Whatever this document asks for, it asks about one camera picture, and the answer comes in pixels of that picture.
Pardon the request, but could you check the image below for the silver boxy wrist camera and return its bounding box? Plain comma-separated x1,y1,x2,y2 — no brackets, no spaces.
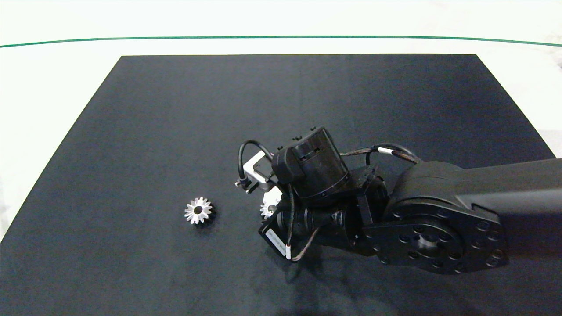
235,151,280,194

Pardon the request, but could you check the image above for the round white plate with pins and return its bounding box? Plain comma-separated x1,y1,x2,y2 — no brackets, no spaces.
261,188,282,222

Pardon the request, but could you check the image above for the black cable with white tag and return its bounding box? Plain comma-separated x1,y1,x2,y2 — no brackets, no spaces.
281,183,322,263
342,143,423,165

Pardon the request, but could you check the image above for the dark blue work mat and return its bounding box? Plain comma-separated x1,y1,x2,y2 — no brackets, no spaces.
0,54,562,316

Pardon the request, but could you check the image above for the small steel gear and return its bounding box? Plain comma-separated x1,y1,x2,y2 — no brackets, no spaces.
260,200,279,220

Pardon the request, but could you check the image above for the large steel gear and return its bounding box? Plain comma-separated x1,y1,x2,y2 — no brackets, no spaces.
184,196,216,225

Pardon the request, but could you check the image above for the black camera cable loop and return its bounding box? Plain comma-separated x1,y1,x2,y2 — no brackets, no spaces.
237,140,275,187

